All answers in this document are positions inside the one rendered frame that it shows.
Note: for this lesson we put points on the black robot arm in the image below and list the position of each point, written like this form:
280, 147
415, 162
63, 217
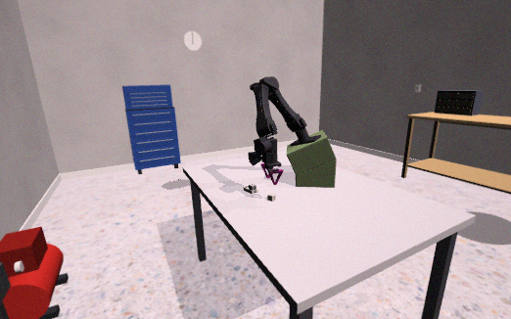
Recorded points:
265, 125

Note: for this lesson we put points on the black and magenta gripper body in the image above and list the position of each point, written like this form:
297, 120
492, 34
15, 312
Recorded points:
275, 163

